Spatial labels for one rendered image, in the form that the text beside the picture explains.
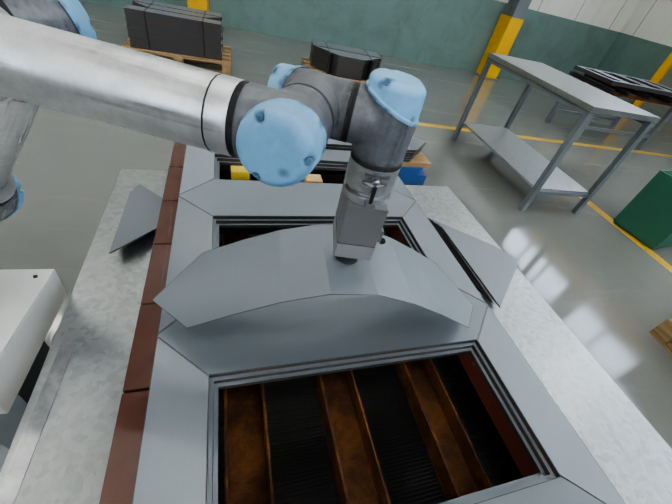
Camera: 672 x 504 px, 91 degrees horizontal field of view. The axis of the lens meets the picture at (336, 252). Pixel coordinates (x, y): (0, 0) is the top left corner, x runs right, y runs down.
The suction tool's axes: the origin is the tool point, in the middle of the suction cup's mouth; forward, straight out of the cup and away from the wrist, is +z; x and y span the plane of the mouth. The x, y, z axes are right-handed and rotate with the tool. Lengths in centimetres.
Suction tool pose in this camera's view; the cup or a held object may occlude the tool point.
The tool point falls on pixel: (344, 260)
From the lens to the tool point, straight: 61.0
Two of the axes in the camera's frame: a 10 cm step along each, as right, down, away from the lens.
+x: -9.8, -1.3, -1.5
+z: -2.0, 7.2, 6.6
